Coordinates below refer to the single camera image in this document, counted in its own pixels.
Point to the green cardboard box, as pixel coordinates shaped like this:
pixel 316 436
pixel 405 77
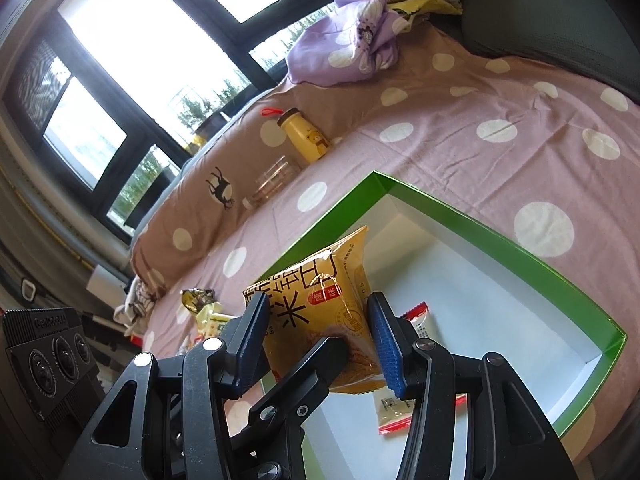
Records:
pixel 500 310

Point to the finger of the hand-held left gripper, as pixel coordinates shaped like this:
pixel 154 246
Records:
pixel 300 385

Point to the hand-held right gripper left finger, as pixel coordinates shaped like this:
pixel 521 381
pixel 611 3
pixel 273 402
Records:
pixel 252 340

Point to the yellow red packet in box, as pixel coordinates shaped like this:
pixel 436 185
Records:
pixel 395 410

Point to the yellow snack packet black print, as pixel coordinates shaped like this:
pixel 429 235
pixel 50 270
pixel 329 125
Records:
pixel 320 280

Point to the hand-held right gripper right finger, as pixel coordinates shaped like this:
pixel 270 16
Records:
pixel 387 355

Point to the black framed window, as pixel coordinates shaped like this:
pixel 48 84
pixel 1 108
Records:
pixel 150 50

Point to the pink polka dot blanket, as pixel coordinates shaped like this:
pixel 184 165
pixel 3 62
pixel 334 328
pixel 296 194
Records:
pixel 450 110

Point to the small yellow snack packet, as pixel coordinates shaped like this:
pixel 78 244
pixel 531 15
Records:
pixel 197 299

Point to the pale cracker packet green label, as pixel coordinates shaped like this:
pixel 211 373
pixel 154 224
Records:
pixel 215 322

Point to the black planter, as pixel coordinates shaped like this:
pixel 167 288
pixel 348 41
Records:
pixel 215 122

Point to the yellow bear bottle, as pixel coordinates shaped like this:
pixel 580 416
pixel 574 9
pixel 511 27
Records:
pixel 302 135

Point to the purple polka dot cloth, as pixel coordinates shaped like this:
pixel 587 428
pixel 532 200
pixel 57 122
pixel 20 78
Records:
pixel 340 45

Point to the dark grey sofa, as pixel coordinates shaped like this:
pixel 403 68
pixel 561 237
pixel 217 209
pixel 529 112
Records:
pixel 550 20

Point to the yellow green snack packet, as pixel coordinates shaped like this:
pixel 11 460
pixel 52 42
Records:
pixel 430 2

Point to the clear plastic bottle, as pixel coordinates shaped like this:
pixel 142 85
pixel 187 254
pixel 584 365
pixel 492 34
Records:
pixel 272 180

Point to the white patterned cloth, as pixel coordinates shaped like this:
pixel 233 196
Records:
pixel 135 307

